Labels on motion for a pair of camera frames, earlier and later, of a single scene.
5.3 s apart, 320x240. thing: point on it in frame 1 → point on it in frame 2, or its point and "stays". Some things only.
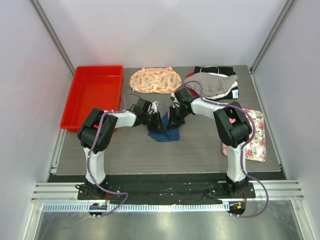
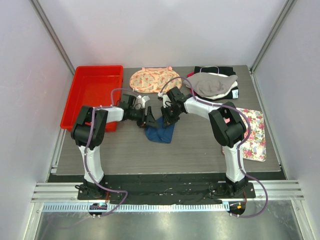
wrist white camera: x=154 y=107 → x=144 y=99
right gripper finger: x=172 y=117 → x=167 y=118
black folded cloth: x=229 y=71 stays
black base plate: x=168 y=192 stays
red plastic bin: x=93 y=87 stays
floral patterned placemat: x=256 y=150 stays
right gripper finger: x=180 y=121 → x=175 y=116
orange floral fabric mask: x=161 y=80 stays
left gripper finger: x=159 y=126 → x=150 y=119
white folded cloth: x=217 y=97 stays
